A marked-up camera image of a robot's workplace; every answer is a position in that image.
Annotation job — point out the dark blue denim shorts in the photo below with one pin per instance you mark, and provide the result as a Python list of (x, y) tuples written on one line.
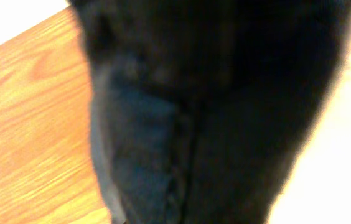
[(200, 107)]

